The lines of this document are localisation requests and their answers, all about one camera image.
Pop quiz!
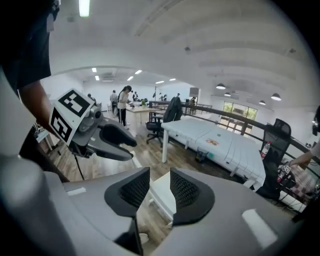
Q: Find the dark metal railing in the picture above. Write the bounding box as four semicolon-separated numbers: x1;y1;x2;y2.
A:
149;99;320;181

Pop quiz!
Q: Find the small dark basket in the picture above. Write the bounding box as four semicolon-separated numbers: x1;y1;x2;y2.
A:
195;147;210;163

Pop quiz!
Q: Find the another person's forearm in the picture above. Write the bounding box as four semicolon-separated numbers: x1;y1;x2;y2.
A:
289;147;320;171

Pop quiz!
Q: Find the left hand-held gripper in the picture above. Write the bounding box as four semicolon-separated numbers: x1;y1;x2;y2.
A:
48;87;138;162

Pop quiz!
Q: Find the window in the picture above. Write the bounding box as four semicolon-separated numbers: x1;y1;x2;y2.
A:
219;100;258;137

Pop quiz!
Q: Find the clear bottle with red label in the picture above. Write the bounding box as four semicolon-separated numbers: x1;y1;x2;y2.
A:
260;141;272;161

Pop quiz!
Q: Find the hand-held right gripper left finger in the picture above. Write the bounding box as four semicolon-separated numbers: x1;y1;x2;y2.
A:
44;166;151;256

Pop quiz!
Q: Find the white covered table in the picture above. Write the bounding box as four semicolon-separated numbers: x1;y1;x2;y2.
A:
161;118;266;189

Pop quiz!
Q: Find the wooden desk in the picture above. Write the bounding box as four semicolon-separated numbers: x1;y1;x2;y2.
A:
125;104;161;138

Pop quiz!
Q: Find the person's dark shirt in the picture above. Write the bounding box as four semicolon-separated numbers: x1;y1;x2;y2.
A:
0;0;61;97

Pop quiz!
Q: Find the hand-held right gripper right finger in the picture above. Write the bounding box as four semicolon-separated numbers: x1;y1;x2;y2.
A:
149;167;297;256

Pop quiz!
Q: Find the person's left forearm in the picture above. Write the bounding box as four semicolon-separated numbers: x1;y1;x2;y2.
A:
19;79;61;138

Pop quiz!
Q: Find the dark jacket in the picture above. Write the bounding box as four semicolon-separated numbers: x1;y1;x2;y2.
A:
163;96;184;123

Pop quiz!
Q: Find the black mesh office chair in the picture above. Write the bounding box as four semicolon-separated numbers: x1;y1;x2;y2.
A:
257;118;292;198

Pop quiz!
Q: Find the ceiling tube light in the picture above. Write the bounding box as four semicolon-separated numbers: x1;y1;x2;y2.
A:
78;0;91;18

